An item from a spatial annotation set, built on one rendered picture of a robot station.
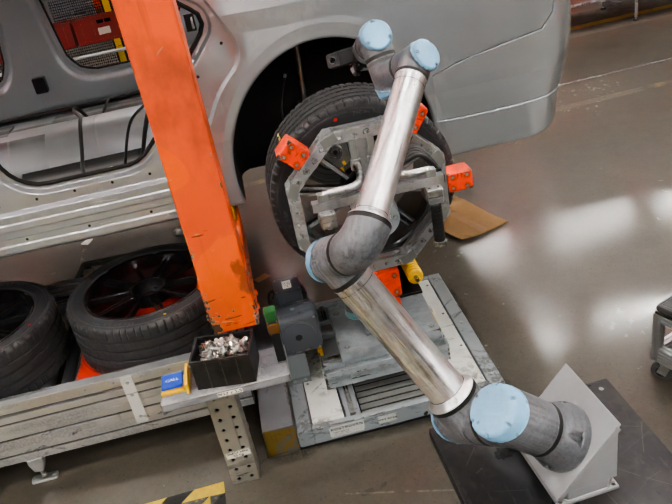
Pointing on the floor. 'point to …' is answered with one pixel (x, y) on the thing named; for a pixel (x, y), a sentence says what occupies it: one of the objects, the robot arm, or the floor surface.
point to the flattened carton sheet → (469, 220)
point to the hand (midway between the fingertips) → (351, 67)
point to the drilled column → (235, 438)
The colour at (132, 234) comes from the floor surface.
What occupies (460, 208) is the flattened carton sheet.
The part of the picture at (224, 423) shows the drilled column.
